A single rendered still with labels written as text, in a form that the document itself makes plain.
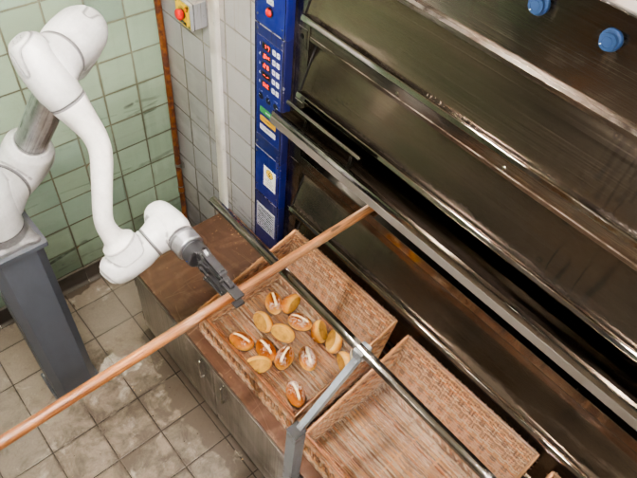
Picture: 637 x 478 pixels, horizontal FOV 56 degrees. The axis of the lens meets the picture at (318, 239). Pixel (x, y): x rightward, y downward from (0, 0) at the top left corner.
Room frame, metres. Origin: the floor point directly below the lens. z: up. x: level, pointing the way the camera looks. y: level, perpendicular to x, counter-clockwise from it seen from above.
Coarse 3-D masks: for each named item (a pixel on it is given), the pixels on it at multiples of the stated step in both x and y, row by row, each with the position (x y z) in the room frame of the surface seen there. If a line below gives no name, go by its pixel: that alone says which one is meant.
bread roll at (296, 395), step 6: (288, 384) 1.00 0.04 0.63; (294, 384) 1.00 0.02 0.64; (288, 390) 0.98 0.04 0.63; (294, 390) 0.97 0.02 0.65; (300, 390) 0.98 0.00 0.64; (288, 396) 0.96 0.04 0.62; (294, 396) 0.95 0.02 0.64; (300, 396) 0.96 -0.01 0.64; (294, 402) 0.94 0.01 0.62; (300, 402) 0.94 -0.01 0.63
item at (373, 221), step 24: (312, 168) 1.56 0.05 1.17; (336, 192) 1.47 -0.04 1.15; (408, 240) 1.26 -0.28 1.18; (432, 264) 1.18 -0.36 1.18; (456, 288) 1.10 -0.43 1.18; (480, 312) 1.03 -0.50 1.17; (504, 336) 0.97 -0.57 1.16; (552, 360) 0.89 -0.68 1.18; (576, 384) 0.82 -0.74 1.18; (600, 408) 0.76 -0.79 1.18; (624, 432) 0.70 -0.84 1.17
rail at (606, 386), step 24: (288, 120) 1.46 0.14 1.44; (312, 144) 1.36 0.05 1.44; (336, 168) 1.29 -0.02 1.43; (432, 240) 1.04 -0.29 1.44; (456, 264) 0.97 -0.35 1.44; (480, 288) 0.91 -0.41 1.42; (552, 336) 0.79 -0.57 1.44; (576, 360) 0.73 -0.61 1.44; (600, 384) 0.68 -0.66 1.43; (624, 408) 0.64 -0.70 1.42
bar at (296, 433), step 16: (224, 208) 1.31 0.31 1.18; (240, 224) 1.25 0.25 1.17; (256, 240) 1.19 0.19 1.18; (272, 256) 1.14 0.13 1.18; (288, 272) 1.08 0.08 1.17; (304, 288) 1.03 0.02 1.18; (320, 304) 0.98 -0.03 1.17; (336, 320) 0.94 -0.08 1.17; (352, 336) 0.89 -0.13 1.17; (368, 352) 0.85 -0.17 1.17; (352, 368) 0.82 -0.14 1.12; (384, 368) 0.80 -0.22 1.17; (336, 384) 0.79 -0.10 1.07; (400, 384) 0.76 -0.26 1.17; (320, 400) 0.76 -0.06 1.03; (416, 400) 0.72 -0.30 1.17; (304, 416) 0.73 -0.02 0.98; (432, 416) 0.68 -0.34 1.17; (288, 432) 0.69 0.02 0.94; (304, 432) 0.69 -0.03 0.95; (448, 432) 0.65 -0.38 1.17; (288, 448) 0.69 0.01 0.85; (464, 448) 0.61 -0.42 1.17; (288, 464) 0.68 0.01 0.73; (480, 464) 0.58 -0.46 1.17
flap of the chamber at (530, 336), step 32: (320, 160) 1.33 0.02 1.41; (384, 192) 1.23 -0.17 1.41; (416, 192) 1.27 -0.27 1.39; (448, 224) 1.15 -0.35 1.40; (480, 256) 1.04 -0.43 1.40; (512, 288) 0.94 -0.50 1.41; (512, 320) 0.84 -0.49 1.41; (544, 320) 0.86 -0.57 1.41; (576, 320) 0.88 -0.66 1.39; (544, 352) 0.77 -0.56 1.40; (576, 352) 0.77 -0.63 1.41; (608, 352) 0.79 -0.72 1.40
